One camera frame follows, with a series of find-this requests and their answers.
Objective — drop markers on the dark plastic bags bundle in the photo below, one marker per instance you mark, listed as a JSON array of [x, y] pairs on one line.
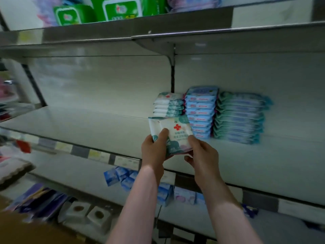
[[35, 200]]

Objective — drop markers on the metal store shelving unit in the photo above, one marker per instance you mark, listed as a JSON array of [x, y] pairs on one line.
[[91, 83]]

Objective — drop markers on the person's left hand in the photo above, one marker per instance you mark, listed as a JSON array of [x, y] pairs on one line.
[[153, 155]]

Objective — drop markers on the stack of blue red packets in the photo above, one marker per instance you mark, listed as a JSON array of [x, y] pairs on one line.
[[201, 111]]

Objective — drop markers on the person's right hand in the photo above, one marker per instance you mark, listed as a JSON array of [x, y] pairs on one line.
[[205, 162]]

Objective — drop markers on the beige tissue box holder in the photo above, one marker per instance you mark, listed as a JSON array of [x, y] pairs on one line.
[[77, 212], [99, 218]]

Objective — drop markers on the white textured pack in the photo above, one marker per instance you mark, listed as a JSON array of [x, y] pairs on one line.
[[12, 170]]

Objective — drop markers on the person's left forearm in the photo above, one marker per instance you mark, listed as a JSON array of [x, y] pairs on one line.
[[137, 211]]

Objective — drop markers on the stack of white green packets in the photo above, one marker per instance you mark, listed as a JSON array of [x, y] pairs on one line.
[[168, 104]]

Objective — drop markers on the hanging packaged goods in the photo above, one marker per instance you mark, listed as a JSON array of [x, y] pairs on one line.
[[7, 101]]

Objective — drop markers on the stack of blue green packets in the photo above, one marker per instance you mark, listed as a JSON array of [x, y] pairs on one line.
[[241, 117]]

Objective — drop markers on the person's right forearm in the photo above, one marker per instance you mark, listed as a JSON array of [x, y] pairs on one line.
[[231, 216]]

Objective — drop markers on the dark blue packaged goods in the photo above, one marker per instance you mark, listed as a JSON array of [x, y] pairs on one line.
[[250, 211]]

